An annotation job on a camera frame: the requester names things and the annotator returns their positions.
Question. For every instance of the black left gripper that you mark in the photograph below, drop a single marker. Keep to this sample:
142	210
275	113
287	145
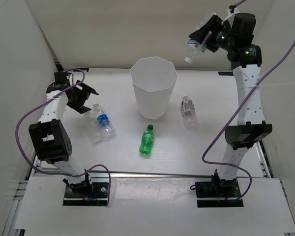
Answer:
85	93

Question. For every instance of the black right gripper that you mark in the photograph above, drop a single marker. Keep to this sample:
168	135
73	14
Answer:
214	23

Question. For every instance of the clear unlabelled plastic bottle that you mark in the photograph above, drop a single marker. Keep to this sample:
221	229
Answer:
92	128

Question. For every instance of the white octagonal plastic bin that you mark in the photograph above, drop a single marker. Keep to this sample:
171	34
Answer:
153	81

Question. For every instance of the clear bottle white barcode label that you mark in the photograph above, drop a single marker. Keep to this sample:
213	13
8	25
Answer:
188	113

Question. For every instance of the clear bottle green blue label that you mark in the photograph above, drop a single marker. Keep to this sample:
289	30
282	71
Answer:
194	49

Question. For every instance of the white foam board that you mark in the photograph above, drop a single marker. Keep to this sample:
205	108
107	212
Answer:
153	207

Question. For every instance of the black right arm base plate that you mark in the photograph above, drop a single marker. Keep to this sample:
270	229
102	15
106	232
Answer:
217	193

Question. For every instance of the white zip tie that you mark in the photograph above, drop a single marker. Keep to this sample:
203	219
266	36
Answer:
232	10

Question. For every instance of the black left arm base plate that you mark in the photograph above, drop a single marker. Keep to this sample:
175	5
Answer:
98	196

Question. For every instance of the green plastic soda bottle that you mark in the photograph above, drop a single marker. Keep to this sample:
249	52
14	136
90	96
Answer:
147	142

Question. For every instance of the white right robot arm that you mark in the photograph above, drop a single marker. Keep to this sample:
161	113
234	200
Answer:
246	61

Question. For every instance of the aluminium table edge rail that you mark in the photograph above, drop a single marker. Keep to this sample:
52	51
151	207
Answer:
137	174

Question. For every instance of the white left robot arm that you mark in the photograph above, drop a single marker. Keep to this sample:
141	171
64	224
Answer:
49	137

